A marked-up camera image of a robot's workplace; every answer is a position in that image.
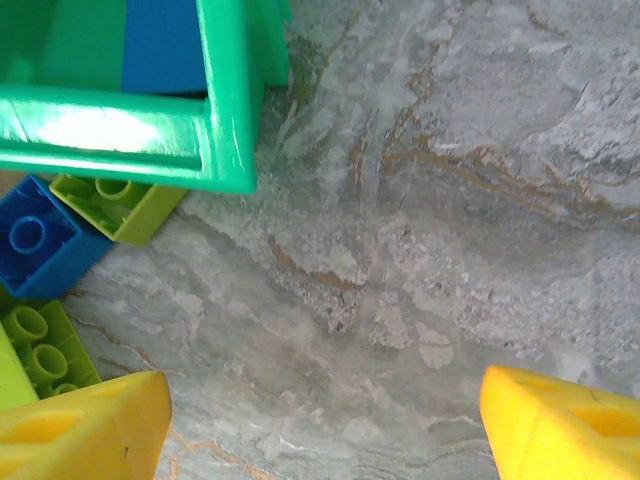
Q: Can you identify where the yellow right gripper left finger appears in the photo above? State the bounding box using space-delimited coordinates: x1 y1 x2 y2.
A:
0 369 174 480

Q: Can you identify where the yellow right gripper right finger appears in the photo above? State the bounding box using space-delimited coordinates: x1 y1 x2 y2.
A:
478 364 640 480

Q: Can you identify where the lime green lego brick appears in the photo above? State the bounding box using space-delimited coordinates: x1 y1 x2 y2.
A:
0 298 104 414
48 172 189 248

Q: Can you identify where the small blue lego brick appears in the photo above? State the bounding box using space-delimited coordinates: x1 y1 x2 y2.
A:
0 173 116 300

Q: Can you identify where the green plastic container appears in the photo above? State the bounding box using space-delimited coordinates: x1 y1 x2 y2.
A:
0 0 294 195

